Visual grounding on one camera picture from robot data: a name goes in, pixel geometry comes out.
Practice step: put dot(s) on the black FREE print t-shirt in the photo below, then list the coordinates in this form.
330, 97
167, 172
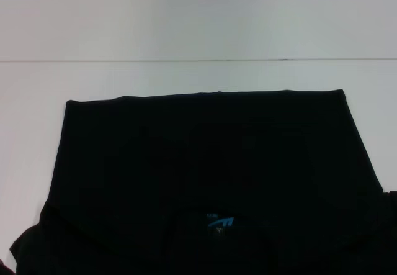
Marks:
204, 178

